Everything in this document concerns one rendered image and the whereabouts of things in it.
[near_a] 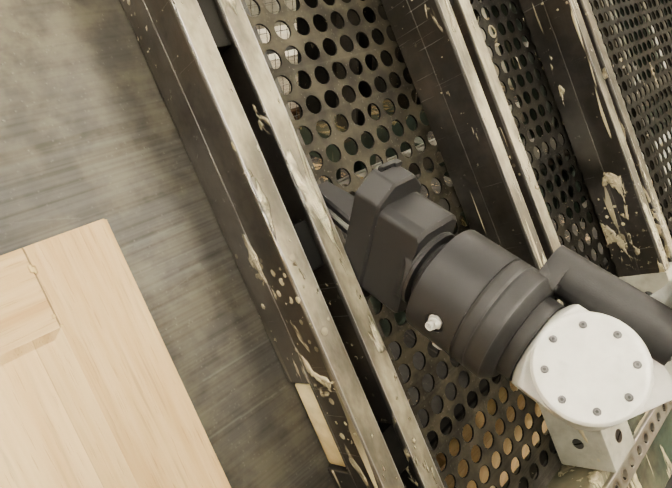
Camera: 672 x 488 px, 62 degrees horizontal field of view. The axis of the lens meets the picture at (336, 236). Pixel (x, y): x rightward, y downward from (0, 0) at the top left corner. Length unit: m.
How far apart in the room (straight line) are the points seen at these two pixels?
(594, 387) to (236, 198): 0.28
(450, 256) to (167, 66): 0.26
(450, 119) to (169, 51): 0.33
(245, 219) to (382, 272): 0.12
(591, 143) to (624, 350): 0.60
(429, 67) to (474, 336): 0.36
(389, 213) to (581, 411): 0.18
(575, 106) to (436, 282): 0.58
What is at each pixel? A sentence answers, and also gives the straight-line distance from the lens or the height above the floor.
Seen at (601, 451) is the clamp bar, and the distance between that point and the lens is 0.77.
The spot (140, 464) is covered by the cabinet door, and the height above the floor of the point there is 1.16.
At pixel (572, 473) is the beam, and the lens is 0.80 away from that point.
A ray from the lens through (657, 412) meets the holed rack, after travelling 0.93.
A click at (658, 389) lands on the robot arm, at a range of 0.46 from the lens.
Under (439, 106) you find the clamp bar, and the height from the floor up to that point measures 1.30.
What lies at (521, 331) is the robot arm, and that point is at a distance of 0.39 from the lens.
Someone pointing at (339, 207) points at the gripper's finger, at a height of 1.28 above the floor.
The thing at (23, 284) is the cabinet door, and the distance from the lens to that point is 0.41.
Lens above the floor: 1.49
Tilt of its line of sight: 30 degrees down
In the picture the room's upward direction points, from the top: straight up
